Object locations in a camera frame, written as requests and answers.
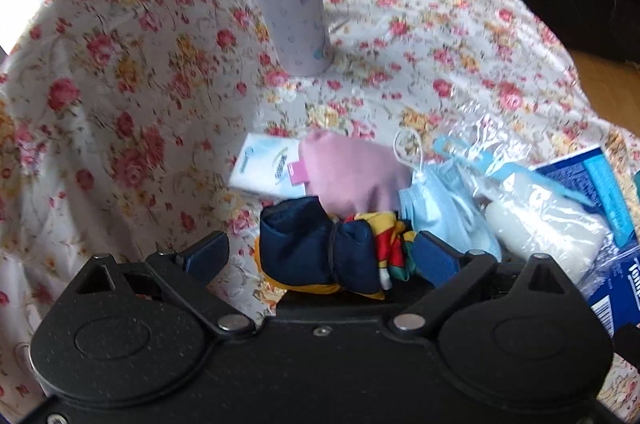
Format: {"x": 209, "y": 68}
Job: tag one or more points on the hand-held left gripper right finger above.
{"x": 435, "y": 256}

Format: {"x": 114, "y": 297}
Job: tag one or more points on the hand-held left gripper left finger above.
{"x": 207, "y": 249}

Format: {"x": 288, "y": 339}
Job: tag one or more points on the blue face mask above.
{"x": 445, "y": 209}

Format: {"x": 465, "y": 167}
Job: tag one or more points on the navy multicoloured cloth bundle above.
{"x": 305, "y": 244}

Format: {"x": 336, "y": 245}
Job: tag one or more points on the white pocket tissue packet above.
{"x": 265, "y": 166}

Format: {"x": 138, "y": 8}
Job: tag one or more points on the plastic bag with white roll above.
{"x": 540, "y": 224}

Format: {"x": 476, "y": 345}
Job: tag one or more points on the pink cloth pouch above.
{"x": 350, "y": 174}

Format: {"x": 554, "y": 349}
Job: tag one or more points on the blue tissue pack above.
{"x": 575, "y": 174}

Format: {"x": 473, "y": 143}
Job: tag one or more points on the floral blanket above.
{"x": 125, "y": 79}

